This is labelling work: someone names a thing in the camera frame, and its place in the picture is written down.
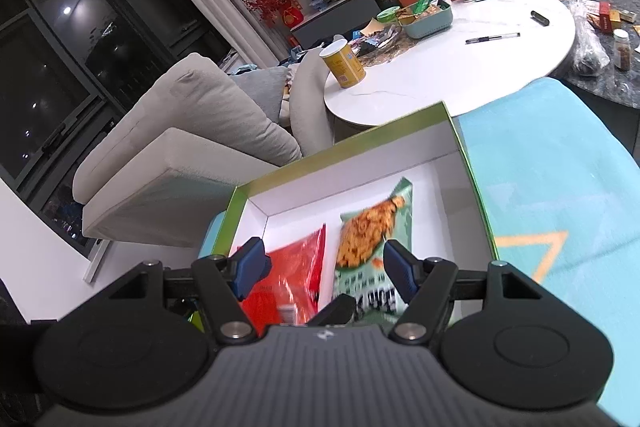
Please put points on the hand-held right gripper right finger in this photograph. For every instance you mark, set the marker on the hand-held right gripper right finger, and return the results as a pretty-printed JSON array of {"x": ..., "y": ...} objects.
[{"x": 400, "y": 269}]

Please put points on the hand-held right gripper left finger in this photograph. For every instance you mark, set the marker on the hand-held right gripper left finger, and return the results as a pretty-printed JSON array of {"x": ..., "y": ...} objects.
[{"x": 252, "y": 264}]

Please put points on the red snack packet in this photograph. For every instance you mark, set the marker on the red snack packet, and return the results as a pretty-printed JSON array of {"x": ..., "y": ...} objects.
[{"x": 290, "y": 272}]

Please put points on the pale green snack packet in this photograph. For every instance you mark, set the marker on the pale green snack packet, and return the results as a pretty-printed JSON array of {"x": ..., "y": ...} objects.
[{"x": 365, "y": 227}]

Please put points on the green cardboard box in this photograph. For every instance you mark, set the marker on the green cardboard box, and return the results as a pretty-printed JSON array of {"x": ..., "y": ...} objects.
[{"x": 375, "y": 187}]

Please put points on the beige sofa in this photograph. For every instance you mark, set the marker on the beige sofa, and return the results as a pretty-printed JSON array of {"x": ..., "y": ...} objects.
[{"x": 175, "y": 142}]

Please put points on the grey pillow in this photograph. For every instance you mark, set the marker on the grey pillow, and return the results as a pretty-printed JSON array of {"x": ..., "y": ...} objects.
[{"x": 262, "y": 89}]

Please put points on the white round table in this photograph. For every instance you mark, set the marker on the white round table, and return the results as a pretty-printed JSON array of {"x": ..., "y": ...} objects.
[{"x": 450, "y": 72}]

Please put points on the yellow can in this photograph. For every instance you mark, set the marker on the yellow can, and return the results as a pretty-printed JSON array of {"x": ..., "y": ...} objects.
[{"x": 342, "y": 64}]

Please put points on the teal basket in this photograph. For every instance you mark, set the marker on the teal basket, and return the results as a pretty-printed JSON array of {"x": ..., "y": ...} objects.
[{"x": 425, "y": 24}]

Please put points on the black pen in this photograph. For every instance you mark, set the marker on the black pen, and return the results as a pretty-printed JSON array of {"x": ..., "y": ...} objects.
[{"x": 492, "y": 38}]

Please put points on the dark marble table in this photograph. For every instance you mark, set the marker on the dark marble table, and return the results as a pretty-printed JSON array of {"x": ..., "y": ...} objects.
[{"x": 620, "y": 84}]

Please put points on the small black remote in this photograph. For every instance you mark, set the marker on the small black remote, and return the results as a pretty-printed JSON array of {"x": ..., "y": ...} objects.
[{"x": 540, "y": 18}]

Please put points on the clear plastic bag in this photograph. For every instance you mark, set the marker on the clear plastic bag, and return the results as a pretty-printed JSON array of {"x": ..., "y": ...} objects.
[{"x": 592, "y": 54}]

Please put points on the dark window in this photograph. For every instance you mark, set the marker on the dark window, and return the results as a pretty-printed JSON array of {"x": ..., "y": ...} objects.
[{"x": 65, "y": 32}]

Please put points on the brown spice jar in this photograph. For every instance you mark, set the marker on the brown spice jar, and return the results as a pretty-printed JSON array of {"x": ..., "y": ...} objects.
[{"x": 622, "y": 52}]

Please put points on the red carton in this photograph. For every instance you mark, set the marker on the red carton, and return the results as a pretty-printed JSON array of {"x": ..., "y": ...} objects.
[{"x": 607, "y": 19}]

